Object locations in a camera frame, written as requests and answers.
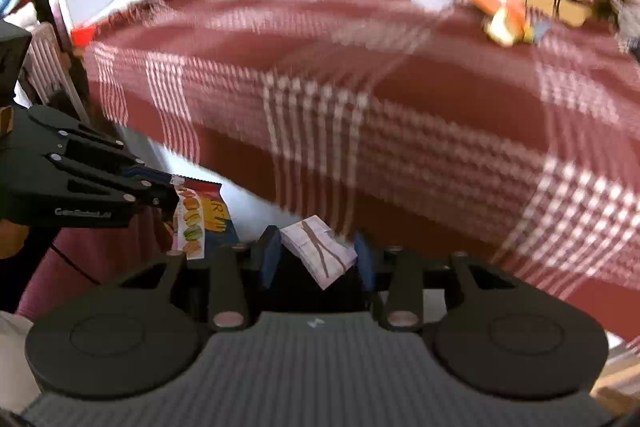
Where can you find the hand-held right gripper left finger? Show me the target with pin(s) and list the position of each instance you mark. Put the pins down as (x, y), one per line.
(270, 254)

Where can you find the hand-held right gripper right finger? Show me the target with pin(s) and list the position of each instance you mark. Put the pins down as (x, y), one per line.
(364, 257)

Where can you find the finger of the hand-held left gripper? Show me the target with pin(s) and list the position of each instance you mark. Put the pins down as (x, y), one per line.
(110, 184)
(85, 129)

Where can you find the white striped packet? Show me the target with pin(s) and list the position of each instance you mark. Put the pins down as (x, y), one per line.
(320, 252)

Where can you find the macaron print wrapper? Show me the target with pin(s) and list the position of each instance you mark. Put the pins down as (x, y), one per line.
(200, 222)

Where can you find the pink cloth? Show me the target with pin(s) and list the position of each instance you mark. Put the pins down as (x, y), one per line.
(85, 257)

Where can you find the pale slatted rack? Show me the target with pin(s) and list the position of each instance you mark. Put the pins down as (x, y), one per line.
(47, 62)

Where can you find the red plaid blanket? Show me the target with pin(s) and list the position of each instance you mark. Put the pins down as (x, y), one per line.
(350, 72)

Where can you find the orange snack packet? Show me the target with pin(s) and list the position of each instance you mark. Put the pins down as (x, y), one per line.
(502, 29)

